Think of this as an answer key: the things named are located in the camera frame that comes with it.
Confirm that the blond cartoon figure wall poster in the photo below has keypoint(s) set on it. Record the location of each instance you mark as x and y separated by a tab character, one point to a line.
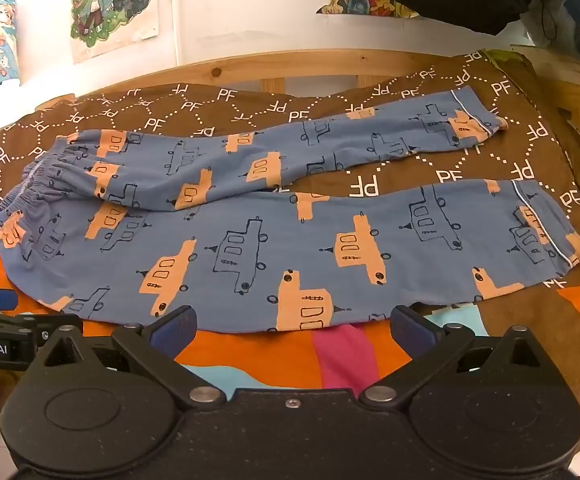
104	5

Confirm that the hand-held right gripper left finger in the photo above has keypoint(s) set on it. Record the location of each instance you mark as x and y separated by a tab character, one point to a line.
175	331

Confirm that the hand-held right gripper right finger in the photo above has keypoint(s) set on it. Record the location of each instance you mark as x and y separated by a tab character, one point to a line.
410	331

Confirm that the colourful orange bedsheet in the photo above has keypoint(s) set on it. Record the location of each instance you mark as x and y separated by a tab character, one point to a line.
270	355

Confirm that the brown patterned blanket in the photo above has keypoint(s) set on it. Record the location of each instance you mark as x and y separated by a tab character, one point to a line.
410	180

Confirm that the blue pants with orange print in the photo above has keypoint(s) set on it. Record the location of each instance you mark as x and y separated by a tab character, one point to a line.
270	260

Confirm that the white wall pipe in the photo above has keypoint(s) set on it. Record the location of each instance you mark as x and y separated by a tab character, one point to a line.
175	25

